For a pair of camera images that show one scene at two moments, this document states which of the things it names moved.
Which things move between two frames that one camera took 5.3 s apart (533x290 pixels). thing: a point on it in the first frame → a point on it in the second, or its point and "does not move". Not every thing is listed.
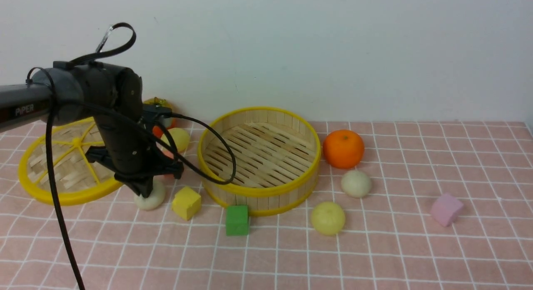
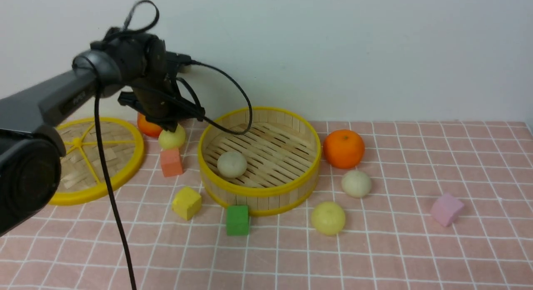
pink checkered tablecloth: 399,205 does not move
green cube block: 237,220 does not move
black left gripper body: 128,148 → 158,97
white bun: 355,183 does not move
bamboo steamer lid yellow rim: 80,178 does not move
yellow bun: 327,218 does not move
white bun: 155,198 → 231,164
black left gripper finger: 143,186 → 170,125
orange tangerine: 343,149 does not move
